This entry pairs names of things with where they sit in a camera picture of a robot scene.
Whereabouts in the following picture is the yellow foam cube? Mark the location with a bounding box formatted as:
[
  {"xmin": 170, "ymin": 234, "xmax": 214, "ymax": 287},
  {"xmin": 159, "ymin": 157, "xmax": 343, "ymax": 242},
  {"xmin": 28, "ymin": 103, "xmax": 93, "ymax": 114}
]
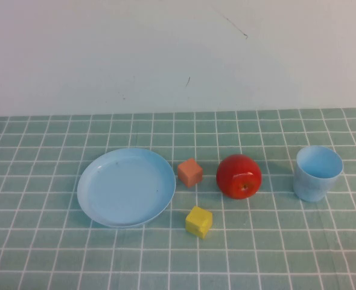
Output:
[{"xmin": 185, "ymin": 205, "xmax": 214, "ymax": 240}]

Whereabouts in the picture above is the light blue plastic plate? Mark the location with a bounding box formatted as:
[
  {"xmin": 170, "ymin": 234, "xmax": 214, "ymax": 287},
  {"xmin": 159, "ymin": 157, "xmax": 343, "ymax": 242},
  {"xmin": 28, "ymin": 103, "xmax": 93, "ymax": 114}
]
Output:
[{"xmin": 77, "ymin": 147, "xmax": 177, "ymax": 229}]

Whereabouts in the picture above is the red apple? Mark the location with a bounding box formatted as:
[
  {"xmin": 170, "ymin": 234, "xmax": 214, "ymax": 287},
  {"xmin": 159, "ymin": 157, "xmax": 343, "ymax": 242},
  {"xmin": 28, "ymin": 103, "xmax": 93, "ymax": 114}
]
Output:
[{"xmin": 216, "ymin": 153, "xmax": 262, "ymax": 199}]

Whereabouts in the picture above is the light blue plastic cup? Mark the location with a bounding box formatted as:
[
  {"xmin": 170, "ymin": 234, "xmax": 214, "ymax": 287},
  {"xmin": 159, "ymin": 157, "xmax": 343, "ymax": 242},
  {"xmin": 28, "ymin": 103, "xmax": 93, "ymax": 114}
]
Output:
[{"xmin": 293, "ymin": 145, "xmax": 344, "ymax": 202}]

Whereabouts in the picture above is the orange foam cube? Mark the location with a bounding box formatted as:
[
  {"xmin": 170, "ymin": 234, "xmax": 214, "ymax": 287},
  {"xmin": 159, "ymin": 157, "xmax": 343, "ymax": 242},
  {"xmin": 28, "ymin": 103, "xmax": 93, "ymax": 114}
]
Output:
[{"xmin": 177, "ymin": 157, "xmax": 204, "ymax": 189}]

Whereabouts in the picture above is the green checked tablecloth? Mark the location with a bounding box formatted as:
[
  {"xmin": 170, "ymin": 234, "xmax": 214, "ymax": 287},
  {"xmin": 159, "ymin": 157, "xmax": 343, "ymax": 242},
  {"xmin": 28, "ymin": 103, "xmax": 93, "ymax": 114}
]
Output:
[{"xmin": 0, "ymin": 108, "xmax": 356, "ymax": 290}]

